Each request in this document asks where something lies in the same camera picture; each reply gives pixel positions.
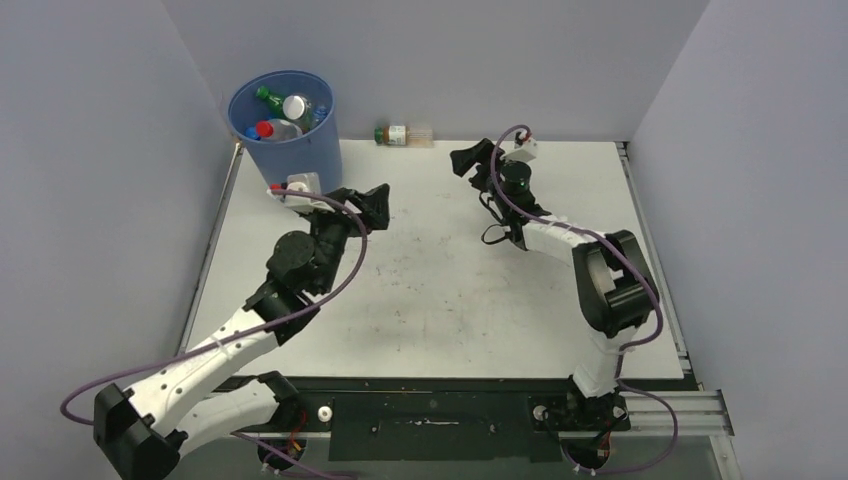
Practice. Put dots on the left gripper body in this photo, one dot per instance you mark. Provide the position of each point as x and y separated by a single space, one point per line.
330 231

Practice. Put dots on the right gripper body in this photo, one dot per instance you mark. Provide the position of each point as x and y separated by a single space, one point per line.
484 180

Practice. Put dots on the green cap brown bottle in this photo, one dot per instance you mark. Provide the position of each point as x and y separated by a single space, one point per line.
399 135

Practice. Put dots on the blue label crushed bottle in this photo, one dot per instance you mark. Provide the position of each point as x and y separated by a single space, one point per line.
319 114

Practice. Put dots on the red label water bottle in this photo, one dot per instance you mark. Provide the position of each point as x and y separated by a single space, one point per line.
277 130

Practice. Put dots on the clear plastic jar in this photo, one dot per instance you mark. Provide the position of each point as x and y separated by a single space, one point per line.
299 110

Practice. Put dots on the Pepsi logo bottle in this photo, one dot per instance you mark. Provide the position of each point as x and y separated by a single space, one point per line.
252 134

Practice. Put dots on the green plastic bottle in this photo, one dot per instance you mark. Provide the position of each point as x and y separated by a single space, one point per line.
271 99

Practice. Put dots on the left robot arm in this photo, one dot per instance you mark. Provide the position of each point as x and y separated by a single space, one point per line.
145 429

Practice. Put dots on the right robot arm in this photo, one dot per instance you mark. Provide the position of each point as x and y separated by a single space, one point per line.
615 290

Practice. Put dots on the blue plastic bin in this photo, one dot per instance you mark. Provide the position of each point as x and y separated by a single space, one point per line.
317 150

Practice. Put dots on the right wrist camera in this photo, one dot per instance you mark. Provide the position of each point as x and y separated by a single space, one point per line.
525 148

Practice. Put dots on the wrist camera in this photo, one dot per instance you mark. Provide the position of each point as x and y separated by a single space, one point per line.
300 193
525 148

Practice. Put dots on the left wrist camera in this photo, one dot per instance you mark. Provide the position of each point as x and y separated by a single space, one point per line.
300 193

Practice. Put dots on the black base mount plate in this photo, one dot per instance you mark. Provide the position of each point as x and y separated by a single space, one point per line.
441 419

